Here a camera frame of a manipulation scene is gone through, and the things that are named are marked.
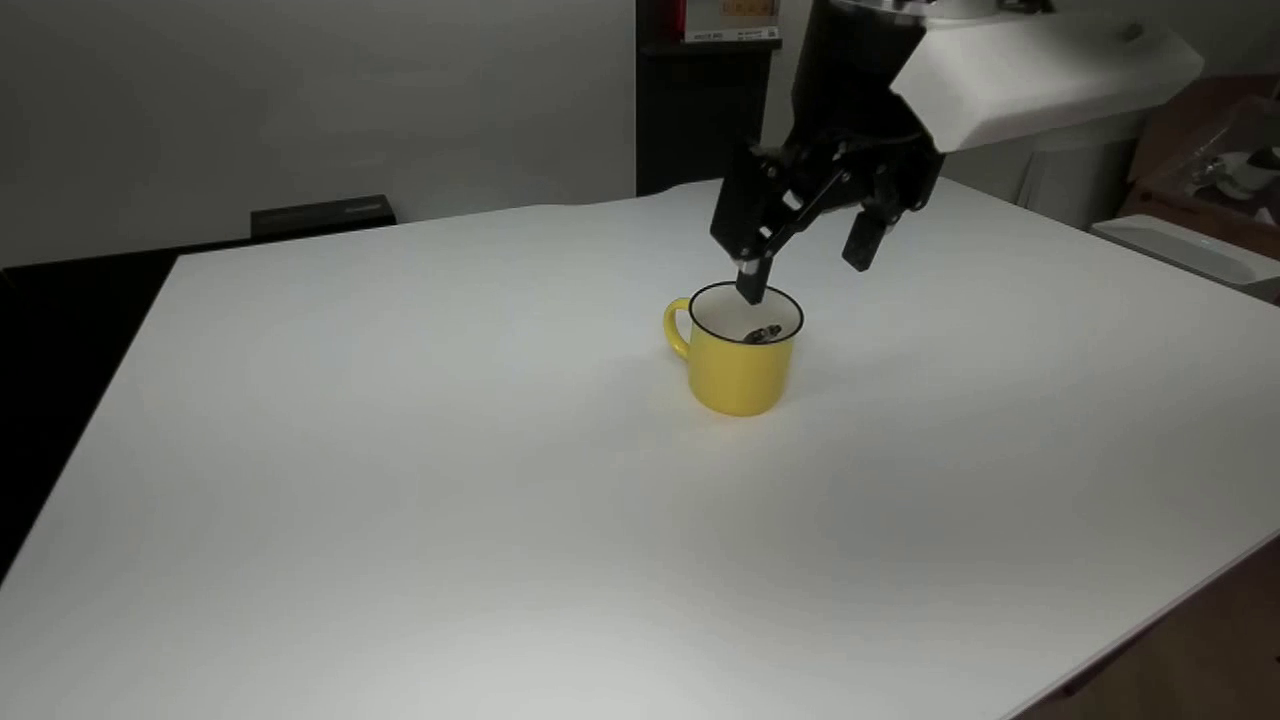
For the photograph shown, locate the yellow enamel mug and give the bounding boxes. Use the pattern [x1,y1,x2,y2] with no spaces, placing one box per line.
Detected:
[661,276,807,420]

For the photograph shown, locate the red and yellow books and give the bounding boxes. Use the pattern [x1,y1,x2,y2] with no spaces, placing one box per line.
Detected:
[679,0,785,49]

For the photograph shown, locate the white cylindrical bin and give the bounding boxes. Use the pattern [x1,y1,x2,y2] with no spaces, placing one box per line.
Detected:
[947,116,1148,228]

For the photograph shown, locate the brown cardboard box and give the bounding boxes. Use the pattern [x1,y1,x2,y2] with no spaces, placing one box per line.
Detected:
[1120,73,1280,261]

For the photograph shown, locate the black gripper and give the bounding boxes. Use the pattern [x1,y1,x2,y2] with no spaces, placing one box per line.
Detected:
[707,0,947,307]

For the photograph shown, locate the dark wooden shelf cabinet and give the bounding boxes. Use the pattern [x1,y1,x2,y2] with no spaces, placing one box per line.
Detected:
[634,0,805,199]

